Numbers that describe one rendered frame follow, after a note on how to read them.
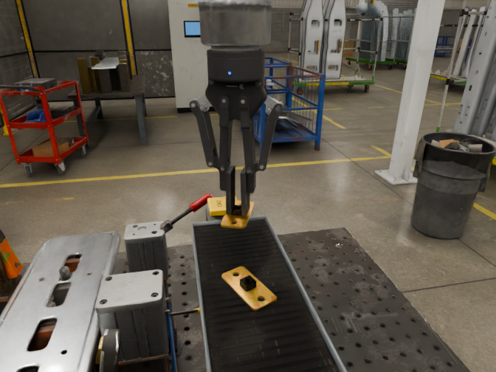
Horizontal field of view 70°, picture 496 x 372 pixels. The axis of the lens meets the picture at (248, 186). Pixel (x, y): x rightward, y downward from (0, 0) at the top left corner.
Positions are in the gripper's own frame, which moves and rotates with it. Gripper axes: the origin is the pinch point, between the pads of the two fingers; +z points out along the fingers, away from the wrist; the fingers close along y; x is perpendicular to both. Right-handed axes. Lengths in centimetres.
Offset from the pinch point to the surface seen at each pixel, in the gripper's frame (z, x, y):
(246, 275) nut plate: 9.1, 8.3, -2.9
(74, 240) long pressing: 26, -17, 45
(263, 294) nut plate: 9.0, 11.6, -5.8
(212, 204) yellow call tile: 9.5, -12.6, 8.0
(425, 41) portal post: -7, -319, -102
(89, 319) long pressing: 25.4, 5.8, 26.4
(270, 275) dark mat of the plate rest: 9.4, 7.3, -6.2
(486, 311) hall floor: 126, -130, -114
